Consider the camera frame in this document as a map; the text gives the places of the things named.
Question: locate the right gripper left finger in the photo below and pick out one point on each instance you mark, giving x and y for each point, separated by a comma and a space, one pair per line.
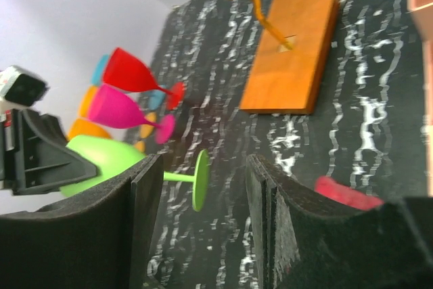
99, 238

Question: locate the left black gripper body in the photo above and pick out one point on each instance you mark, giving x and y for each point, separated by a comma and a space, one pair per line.
11, 159

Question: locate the red wine glass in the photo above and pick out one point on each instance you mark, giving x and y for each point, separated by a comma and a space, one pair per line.
128, 73

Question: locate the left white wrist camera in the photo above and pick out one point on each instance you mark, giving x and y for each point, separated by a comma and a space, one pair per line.
20, 88

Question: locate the blue wine glass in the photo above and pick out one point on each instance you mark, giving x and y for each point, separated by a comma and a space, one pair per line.
156, 97

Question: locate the pink wine glass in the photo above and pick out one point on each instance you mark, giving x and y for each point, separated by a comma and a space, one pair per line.
112, 108

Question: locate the yellow-base orange wine glass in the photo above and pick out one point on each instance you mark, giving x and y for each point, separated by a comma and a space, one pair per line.
85, 127

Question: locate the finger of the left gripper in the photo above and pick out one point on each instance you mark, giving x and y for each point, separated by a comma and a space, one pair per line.
43, 162

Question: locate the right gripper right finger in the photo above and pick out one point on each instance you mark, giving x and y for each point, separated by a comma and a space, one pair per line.
303, 239

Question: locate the green wine glass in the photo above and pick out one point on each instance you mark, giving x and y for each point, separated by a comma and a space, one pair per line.
113, 157

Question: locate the yellow-base amber wine glass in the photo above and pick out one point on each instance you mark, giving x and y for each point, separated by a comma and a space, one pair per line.
82, 111

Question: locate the red bow hair clip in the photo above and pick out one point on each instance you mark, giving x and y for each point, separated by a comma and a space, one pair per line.
328, 187

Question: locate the gold wire wine glass rack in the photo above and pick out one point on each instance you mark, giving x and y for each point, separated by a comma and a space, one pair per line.
290, 59

